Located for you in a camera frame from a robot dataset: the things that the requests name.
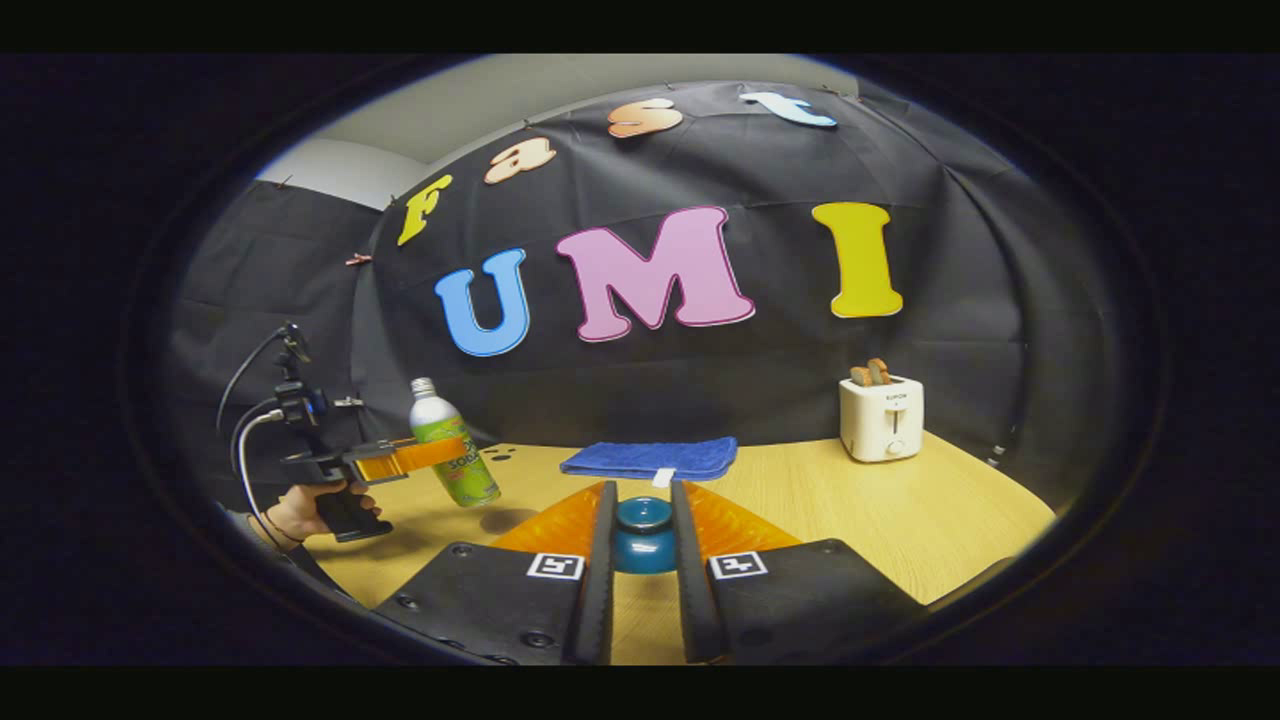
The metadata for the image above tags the blue folded towel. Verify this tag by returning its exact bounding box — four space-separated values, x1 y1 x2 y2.
559 436 739 488

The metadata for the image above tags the black backdrop cloth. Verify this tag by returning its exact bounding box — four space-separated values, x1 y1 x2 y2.
165 80 1111 511

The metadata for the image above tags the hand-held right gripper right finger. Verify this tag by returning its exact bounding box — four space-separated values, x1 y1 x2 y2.
670 480 926 664

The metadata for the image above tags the silver green water bottle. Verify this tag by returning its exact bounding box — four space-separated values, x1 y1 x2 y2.
409 377 502 508

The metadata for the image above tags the grey cable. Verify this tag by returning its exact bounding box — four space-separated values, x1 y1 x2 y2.
232 408 291 526

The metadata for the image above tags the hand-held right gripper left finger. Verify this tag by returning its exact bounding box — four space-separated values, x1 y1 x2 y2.
372 480 618 666

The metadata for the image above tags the black cable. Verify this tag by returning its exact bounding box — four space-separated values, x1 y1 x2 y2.
217 325 296 431

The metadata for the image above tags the white toaster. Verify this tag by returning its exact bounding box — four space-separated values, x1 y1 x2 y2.
839 375 925 463

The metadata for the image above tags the blue teacup lid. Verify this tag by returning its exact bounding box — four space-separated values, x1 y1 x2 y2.
612 497 678 575

